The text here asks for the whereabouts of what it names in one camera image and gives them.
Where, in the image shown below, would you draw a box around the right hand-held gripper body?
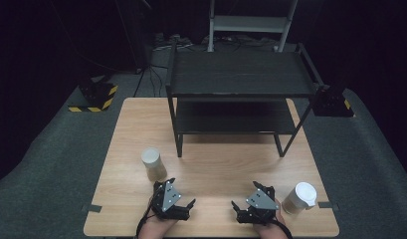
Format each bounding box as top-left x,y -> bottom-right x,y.
236,185 -> 281,225

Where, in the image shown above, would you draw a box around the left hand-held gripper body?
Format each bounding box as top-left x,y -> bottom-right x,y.
151,180 -> 192,222

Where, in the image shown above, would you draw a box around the clear jar with spout lid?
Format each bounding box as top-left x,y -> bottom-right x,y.
281,181 -> 318,216

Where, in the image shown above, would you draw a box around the black two-tier shelf rack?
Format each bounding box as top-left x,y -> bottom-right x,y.
165,41 -> 330,158

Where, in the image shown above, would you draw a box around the person's left hand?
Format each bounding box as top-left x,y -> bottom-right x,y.
144,198 -> 179,235

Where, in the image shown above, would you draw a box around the person's right hand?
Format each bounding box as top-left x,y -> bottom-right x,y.
252,198 -> 286,235

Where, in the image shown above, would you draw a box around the black striped stand base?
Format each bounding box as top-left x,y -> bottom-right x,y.
311,84 -> 355,119
68,81 -> 119,114

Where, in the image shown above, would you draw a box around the black left gripper wrist cable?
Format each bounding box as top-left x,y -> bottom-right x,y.
135,198 -> 156,239

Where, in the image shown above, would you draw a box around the black gripper wrist cable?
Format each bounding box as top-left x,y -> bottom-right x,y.
274,218 -> 295,239
135,198 -> 156,239

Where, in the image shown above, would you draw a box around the black right gripper wrist cable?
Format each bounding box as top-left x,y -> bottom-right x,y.
274,218 -> 295,239

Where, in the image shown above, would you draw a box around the black floor cables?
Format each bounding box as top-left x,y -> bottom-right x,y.
133,64 -> 169,99

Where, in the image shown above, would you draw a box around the power strip with cables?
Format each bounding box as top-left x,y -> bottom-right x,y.
152,32 -> 195,53

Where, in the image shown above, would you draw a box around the tangled dark cables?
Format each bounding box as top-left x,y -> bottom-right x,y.
202,34 -> 279,48

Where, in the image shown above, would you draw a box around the grey metal frame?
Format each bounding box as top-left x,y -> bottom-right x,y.
207,0 -> 299,54

